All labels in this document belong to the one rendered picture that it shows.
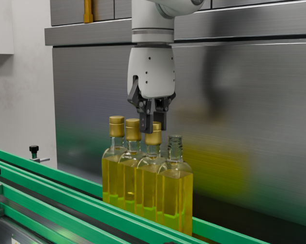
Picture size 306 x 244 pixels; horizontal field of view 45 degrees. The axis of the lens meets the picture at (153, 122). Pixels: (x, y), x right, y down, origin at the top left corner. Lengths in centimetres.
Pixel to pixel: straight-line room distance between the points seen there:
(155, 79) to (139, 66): 4
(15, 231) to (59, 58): 57
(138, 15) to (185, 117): 27
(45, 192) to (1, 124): 317
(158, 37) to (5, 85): 344
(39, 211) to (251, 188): 48
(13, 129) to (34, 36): 98
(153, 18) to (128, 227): 42
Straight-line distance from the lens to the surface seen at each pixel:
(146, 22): 72
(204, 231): 80
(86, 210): 90
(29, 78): 391
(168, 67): 76
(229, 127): 81
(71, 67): 123
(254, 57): 77
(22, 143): 407
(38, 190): 107
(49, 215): 89
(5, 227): 107
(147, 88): 72
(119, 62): 106
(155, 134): 76
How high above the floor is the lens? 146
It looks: 10 degrees down
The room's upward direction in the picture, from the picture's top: straight up
